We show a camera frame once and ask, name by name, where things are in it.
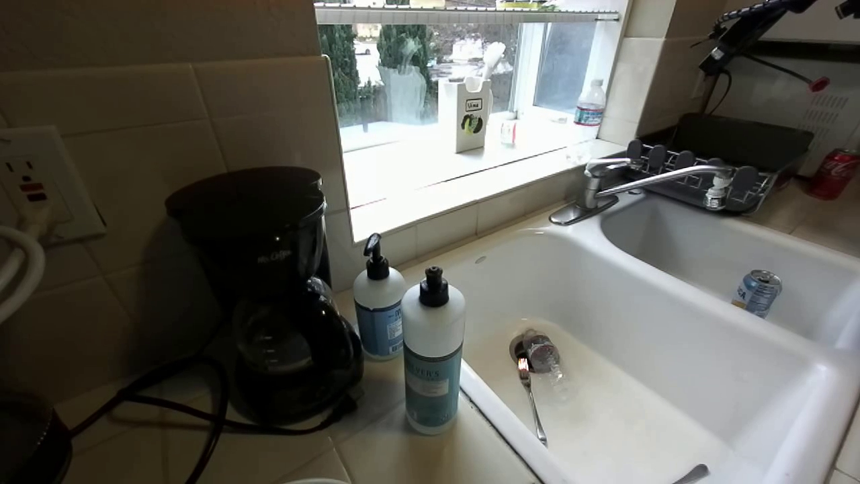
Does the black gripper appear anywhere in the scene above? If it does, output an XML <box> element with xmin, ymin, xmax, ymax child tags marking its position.
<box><xmin>699</xmin><ymin>0</ymin><xmax>821</xmax><ymax>75</ymax></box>

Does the clear plastic water bottle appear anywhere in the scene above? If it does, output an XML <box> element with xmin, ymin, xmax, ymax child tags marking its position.
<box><xmin>574</xmin><ymin>77</ymin><xmax>607</xmax><ymax>129</ymax></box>

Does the black dish rack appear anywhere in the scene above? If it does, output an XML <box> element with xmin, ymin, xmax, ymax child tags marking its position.
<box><xmin>615</xmin><ymin>111</ymin><xmax>817</xmax><ymax>217</ymax></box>

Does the small clear plastic bottle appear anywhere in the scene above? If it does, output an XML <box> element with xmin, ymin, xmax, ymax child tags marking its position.
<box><xmin>501</xmin><ymin>107</ymin><xmax>525</xmax><ymax>151</ymax></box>

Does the carton on window sill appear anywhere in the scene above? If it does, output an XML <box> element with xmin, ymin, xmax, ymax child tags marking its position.
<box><xmin>453</xmin><ymin>75</ymin><xmax>496</xmax><ymax>155</ymax></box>

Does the tall white soap pump bottle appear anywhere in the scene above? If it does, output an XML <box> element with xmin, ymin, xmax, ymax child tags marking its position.
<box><xmin>402</xmin><ymin>264</ymin><xmax>467</xmax><ymax>436</ymax></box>

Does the small white soap pump bottle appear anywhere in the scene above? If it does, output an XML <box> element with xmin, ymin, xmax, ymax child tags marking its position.
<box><xmin>352</xmin><ymin>231</ymin><xmax>408</xmax><ymax>364</ymax></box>

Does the red can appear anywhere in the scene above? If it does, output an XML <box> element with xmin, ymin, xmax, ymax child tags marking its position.
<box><xmin>805</xmin><ymin>147</ymin><xmax>860</xmax><ymax>202</ymax></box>

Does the chrome faucet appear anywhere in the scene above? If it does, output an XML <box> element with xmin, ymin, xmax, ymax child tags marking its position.
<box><xmin>545</xmin><ymin>155</ymin><xmax>731</xmax><ymax>229</ymax></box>

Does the blue silver can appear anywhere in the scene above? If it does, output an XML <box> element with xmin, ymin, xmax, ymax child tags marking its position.
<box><xmin>731</xmin><ymin>266</ymin><xmax>785</xmax><ymax>319</ymax></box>

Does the white double sink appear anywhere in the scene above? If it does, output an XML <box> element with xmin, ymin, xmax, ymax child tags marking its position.
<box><xmin>443</xmin><ymin>188</ymin><xmax>860</xmax><ymax>484</ymax></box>

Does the metal spoon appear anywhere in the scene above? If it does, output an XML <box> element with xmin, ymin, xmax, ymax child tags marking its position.
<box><xmin>515</xmin><ymin>353</ymin><xmax>552</xmax><ymax>449</ymax></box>

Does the black coffee maker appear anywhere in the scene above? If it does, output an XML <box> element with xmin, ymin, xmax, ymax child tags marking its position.
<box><xmin>164</xmin><ymin>163</ymin><xmax>365</xmax><ymax>428</ymax></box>

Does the dark round appliance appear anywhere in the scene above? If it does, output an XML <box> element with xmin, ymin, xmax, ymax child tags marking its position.
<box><xmin>0</xmin><ymin>387</ymin><xmax>75</xmax><ymax>484</ymax></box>

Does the window frame with glass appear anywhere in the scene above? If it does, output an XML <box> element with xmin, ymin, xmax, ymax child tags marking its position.
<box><xmin>313</xmin><ymin>0</ymin><xmax>629</xmax><ymax>129</ymax></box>

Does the black power cord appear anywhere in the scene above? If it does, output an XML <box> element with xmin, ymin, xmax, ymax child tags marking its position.
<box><xmin>70</xmin><ymin>353</ymin><xmax>360</xmax><ymax>484</ymax></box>

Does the beige wall outlet plate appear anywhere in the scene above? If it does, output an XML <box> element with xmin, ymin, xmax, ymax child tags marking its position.
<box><xmin>0</xmin><ymin>125</ymin><xmax>110</xmax><ymax>247</ymax></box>

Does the white cable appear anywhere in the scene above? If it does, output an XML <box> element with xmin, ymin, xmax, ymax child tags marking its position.
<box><xmin>0</xmin><ymin>223</ymin><xmax>48</xmax><ymax>325</ymax></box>

